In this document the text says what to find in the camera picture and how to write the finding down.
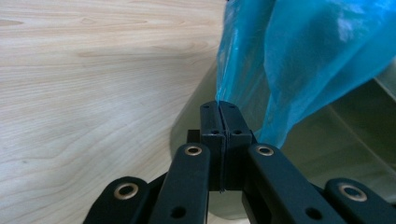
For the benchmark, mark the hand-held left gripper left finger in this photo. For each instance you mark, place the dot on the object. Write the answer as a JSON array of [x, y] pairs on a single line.
[[213, 146]]

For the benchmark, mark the blue plastic bag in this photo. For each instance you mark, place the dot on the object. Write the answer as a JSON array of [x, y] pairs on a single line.
[[295, 46]]

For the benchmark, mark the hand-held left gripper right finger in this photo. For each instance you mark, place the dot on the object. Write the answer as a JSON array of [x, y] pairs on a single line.
[[237, 146]]

